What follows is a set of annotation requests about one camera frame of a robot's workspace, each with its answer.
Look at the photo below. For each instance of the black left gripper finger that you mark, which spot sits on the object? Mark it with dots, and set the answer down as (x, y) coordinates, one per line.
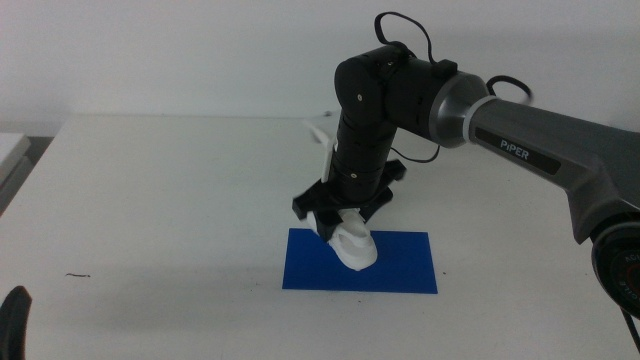
(14, 325)

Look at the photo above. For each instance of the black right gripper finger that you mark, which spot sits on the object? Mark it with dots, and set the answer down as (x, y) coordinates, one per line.
(369, 210)
(329, 225)

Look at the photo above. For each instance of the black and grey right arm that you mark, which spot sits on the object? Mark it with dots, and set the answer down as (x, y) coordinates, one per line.
(525, 145)

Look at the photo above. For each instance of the white shoe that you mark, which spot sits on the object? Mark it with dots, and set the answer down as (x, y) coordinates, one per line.
(357, 247)

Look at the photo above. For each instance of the small dark debris strand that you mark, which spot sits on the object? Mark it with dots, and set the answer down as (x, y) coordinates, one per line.
(77, 275)

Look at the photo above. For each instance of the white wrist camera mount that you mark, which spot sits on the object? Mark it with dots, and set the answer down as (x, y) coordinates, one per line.
(326, 150)

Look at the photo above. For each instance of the blue rectangular mat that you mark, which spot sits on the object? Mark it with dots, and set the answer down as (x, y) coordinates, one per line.
(400, 265)

